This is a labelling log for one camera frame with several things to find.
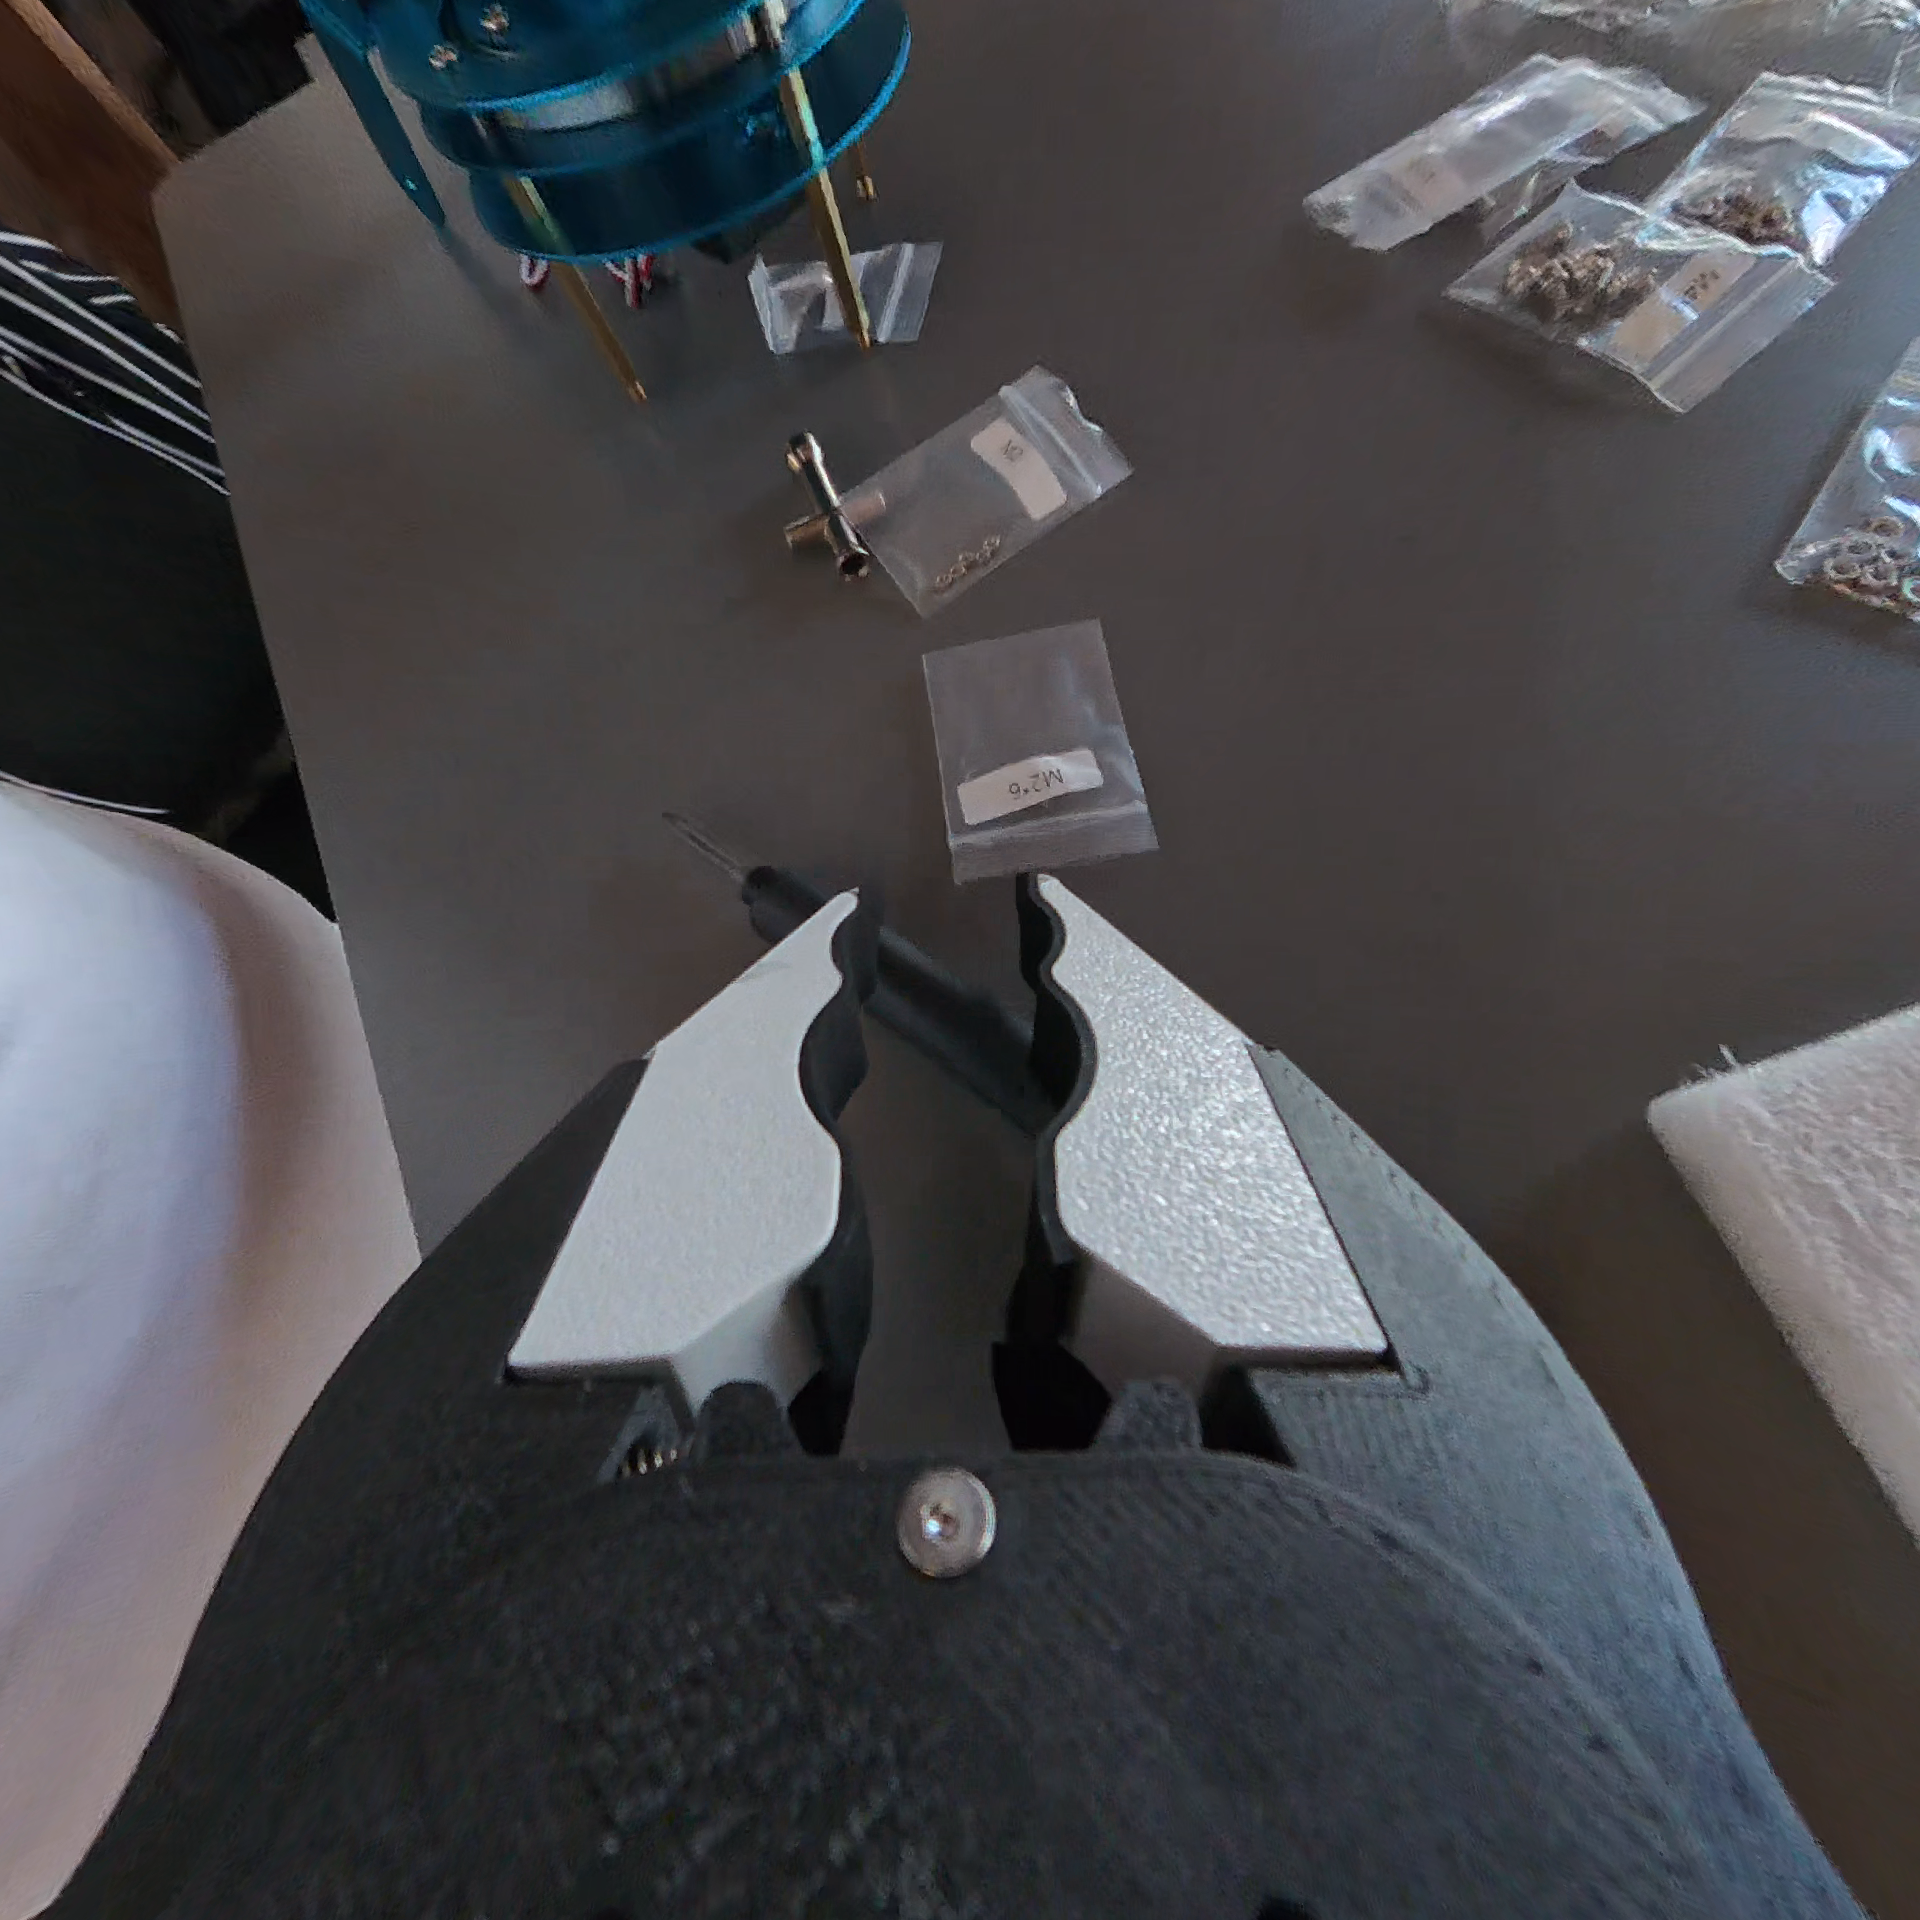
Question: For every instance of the clear plastic bag with rings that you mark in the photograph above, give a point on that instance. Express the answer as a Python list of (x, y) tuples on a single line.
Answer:
[(1868, 494)]

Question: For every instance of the clear plastic bag with nuts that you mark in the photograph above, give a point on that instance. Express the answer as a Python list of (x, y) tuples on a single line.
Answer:
[(1801, 166), (1636, 294)]

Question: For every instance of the labelled empty clear plastic bag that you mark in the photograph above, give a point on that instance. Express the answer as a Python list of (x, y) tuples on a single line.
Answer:
[(1036, 721)]

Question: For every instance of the tiny clear plastic bag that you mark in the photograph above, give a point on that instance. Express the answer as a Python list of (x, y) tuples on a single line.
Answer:
[(796, 300)]

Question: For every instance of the grey desk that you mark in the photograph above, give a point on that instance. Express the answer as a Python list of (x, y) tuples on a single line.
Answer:
[(1349, 751)]

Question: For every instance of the clear plastic bag with washers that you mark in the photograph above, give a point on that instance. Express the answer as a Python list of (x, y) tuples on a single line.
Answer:
[(1021, 481)]

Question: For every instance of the black screwdriver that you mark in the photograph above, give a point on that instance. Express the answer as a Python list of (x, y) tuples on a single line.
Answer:
[(961, 1023)]

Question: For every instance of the long clear plastic bag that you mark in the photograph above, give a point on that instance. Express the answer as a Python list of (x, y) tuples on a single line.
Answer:
[(1470, 149)]

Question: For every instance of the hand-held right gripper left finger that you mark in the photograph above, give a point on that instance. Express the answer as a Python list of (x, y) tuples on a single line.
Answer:
[(705, 1201)]

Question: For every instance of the metal cross socket wrench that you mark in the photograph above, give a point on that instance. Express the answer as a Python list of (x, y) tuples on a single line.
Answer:
[(830, 503)]

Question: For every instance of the white foam square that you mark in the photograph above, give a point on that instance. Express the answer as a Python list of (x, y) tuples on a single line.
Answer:
[(1815, 1244)]

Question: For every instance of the blue toy robot arm base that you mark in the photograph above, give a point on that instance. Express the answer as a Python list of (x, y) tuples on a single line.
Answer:
[(662, 136)]

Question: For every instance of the black striped bag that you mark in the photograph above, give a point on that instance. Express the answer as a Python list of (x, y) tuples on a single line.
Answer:
[(121, 645)]

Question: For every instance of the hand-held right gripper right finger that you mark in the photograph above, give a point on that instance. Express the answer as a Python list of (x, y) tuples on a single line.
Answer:
[(1201, 1184)]

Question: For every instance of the person in white shirt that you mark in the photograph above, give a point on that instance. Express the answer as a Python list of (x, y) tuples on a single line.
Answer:
[(150, 1201)]

